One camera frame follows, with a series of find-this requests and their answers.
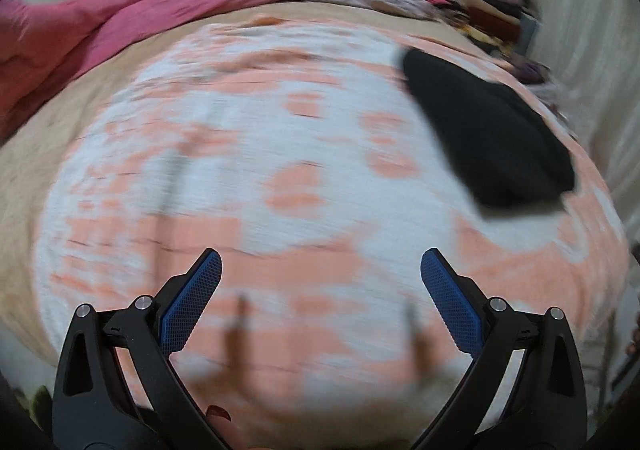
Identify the pink quilt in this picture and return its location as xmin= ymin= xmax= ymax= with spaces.
xmin=0 ymin=0 xmax=281 ymax=131

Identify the white satin curtain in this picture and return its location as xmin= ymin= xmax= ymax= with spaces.
xmin=520 ymin=0 xmax=640 ymax=241

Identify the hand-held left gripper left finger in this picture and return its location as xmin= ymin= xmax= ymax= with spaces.
xmin=51 ymin=247 xmax=236 ymax=450

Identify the peach checked fluffy blanket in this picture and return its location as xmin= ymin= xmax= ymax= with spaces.
xmin=32 ymin=22 xmax=631 ymax=446

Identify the stack of folded clothes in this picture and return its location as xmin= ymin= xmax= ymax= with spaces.
xmin=400 ymin=0 xmax=538 ymax=50

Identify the black sweater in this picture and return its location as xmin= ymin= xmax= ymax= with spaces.
xmin=402 ymin=48 xmax=577 ymax=211

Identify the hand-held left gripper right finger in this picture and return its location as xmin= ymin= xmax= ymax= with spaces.
xmin=415 ymin=247 xmax=588 ymax=450

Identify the grey blue cushion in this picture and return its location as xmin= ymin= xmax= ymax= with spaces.
xmin=517 ymin=12 xmax=543 ymax=55

